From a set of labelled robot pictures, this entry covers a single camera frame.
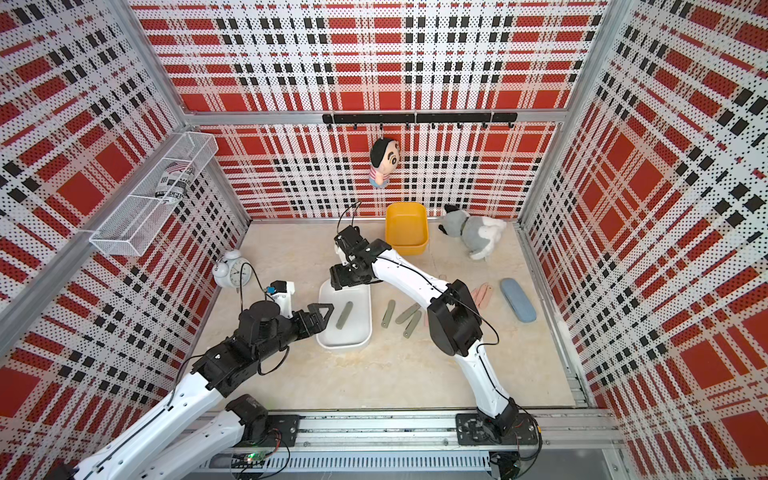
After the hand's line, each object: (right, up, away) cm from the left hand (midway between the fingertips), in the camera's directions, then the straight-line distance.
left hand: (327, 310), depth 76 cm
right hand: (+3, +7, +12) cm, 15 cm away
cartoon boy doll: (+14, +43, +15) cm, 48 cm away
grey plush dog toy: (+47, +22, +28) cm, 59 cm away
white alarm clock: (-36, +8, +17) cm, 41 cm away
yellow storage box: (+22, +24, +43) cm, 54 cm away
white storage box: (+5, -9, +15) cm, 18 cm away
